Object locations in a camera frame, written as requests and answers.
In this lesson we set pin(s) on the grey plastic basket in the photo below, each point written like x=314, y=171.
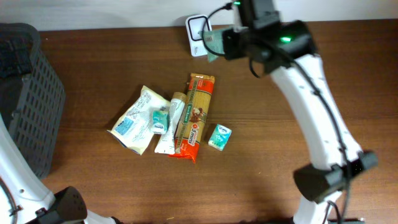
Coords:
x=32, y=96

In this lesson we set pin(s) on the white beige tube pack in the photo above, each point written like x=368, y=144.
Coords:
x=166, y=144

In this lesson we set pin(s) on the small teal tissue pack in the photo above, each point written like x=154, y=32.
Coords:
x=160, y=122

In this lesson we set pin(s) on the orange spaghetti pack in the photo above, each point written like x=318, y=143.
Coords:
x=193, y=119

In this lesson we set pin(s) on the white barcode scanner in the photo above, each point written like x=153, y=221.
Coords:
x=194, y=26

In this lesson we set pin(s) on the kleenex tissue pocket pack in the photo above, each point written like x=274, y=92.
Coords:
x=219, y=137

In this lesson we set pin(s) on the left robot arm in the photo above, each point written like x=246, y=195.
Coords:
x=25, y=199

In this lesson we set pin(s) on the teal wet wipes pack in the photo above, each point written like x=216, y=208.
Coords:
x=214, y=40

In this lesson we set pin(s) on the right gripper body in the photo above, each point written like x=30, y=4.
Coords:
x=236, y=46

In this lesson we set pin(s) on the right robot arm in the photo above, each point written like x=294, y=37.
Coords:
x=290, y=57

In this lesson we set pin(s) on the white cream food pouch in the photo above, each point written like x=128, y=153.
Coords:
x=132, y=129

